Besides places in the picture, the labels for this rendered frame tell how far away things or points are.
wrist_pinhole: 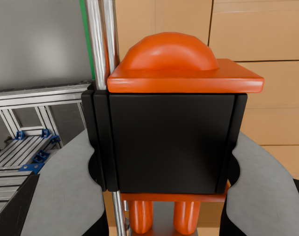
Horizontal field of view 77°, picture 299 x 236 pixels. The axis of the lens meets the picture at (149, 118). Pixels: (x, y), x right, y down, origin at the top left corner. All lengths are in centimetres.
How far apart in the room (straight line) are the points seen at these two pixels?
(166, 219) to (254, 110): 81
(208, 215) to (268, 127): 65
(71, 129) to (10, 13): 81
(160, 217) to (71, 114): 119
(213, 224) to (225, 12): 67
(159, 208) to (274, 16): 79
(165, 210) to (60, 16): 134
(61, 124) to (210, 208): 114
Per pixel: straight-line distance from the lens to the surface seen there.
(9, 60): 167
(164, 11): 77
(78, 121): 136
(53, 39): 147
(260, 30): 86
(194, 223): 19
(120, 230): 18
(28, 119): 151
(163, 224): 20
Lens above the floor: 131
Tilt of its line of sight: 63 degrees down
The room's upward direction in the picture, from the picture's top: 177 degrees counter-clockwise
